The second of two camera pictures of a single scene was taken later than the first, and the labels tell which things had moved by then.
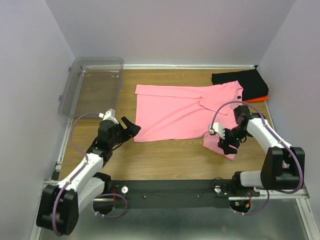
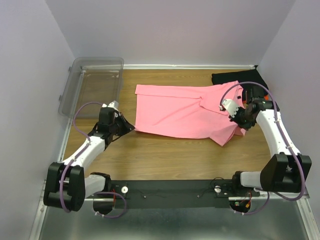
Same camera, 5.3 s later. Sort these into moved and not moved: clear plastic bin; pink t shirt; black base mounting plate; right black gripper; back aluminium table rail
Moved: pink t shirt; right black gripper
Not moved: back aluminium table rail; clear plastic bin; black base mounting plate
